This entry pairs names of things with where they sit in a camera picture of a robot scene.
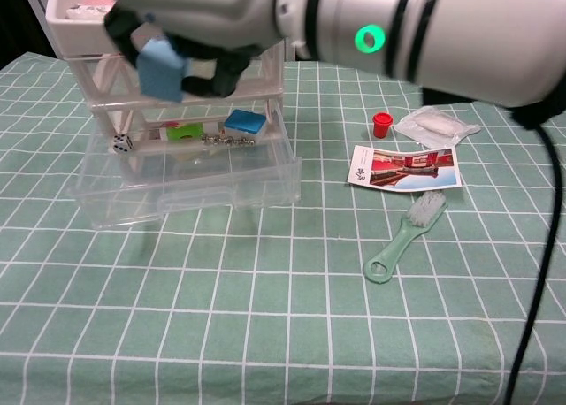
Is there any clear plastic container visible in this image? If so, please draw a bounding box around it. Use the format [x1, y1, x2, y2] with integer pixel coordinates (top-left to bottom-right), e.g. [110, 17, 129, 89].
[70, 42, 285, 108]
[65, 106, 303, 230]

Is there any metal bead chain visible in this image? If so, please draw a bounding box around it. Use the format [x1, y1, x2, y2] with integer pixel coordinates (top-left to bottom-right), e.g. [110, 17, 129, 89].
[201, 132, 258, 149]

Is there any clear packet with white gauze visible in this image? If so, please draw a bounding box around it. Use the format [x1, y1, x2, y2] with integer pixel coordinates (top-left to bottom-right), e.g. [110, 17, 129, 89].
[393, 105, 482, 149]

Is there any small red plastic cup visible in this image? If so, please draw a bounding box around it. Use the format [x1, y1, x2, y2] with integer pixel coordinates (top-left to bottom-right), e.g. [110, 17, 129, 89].
[372, 111, 394, 139]

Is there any green plastic brush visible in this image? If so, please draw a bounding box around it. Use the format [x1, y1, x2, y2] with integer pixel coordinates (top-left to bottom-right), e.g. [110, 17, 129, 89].
[363, 190, 449, 285]

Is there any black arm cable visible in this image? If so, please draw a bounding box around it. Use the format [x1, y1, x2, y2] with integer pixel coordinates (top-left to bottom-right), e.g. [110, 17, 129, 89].
[502, 111, 562, 405]

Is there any red building postcard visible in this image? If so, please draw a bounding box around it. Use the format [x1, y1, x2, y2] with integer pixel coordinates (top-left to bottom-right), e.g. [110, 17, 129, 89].
[347, 143, 463, 192]

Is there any blue mahjong tile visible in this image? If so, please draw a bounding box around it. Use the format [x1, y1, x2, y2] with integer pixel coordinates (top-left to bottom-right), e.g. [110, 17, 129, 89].
[131, 22, 190, 104]
[222, 109, 269, 141]

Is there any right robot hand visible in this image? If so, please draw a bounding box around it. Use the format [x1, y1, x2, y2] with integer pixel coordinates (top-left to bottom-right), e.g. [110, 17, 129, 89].
[103, 0, 285, 99]

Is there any white plastic drawer organizer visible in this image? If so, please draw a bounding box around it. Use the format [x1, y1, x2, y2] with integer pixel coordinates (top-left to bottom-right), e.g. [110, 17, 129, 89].
[45, 0, 287, 189]

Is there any white die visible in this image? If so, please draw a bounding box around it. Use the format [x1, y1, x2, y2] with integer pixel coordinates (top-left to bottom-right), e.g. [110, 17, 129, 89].
[111, 132, 134, 156]

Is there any green checked tablecloth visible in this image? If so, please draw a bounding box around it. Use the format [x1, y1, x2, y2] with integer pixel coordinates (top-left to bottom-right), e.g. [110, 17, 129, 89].
[0, 50, 566, 405]

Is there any pink tissue pack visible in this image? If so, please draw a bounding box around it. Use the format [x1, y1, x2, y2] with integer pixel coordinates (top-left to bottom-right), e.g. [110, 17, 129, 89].
[65, 0, 119, 21]

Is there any green block with hole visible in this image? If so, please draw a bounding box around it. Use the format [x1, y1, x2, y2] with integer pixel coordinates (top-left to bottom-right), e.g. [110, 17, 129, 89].
[165, 123, 205, 144]

